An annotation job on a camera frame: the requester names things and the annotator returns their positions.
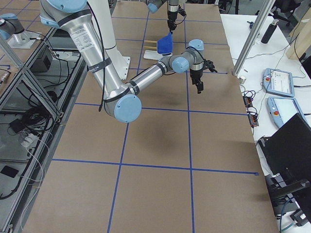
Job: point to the blue towel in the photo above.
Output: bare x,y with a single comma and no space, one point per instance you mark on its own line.
165,44

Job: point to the black laptop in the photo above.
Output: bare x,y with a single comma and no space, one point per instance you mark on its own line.
288,150

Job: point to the aluminium frame post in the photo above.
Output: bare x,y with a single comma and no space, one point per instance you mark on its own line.
261,17

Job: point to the white camera pole with base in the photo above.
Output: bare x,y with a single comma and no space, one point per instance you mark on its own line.
102,13

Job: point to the upper teach pendant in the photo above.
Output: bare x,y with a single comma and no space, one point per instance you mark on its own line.
278,82

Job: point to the lower teach pendant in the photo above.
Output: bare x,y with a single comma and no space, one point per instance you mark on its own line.
283,109

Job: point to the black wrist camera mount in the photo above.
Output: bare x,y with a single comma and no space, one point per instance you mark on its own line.
208,64

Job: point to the black water bottle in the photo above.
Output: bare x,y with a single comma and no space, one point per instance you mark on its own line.
269,32

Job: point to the wooden towel rack white base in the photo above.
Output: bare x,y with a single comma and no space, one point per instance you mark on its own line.
151,51

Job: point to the teach pendant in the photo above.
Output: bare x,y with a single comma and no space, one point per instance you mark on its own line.
283,109
278,82

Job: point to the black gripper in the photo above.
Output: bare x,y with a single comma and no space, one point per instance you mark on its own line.
172,15
196,75

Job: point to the small silver metal cylinder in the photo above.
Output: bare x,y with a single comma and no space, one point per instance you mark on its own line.
242,79

